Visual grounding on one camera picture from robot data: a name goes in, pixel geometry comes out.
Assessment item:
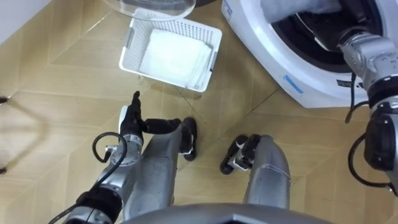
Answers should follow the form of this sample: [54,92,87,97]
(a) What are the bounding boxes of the robot body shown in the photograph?
[119,203,338,224]

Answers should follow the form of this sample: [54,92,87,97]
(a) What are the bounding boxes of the white plastic laundry basket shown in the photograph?
[118,8,223,93]

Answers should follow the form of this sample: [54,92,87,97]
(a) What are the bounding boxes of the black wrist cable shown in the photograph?
[344,72,398,197]
[47,131,129,224]

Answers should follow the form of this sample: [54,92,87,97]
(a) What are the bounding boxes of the white folded cloth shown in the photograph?
[138,28,214,90]

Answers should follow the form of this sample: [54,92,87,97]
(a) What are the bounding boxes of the robot legs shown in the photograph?
[123,116,292,222]

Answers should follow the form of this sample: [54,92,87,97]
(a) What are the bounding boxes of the grey cloth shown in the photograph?
[260,0,343,24]

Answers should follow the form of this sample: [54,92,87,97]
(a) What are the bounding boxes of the transparent washing machine door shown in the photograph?
[104,0,197,22]

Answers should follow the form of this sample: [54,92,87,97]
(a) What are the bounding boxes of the white washing machine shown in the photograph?
[221,0,398,110]

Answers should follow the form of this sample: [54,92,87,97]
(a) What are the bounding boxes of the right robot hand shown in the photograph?
[295,12,359,53]

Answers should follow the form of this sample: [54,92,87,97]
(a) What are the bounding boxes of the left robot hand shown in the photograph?
[118,90,182,138]

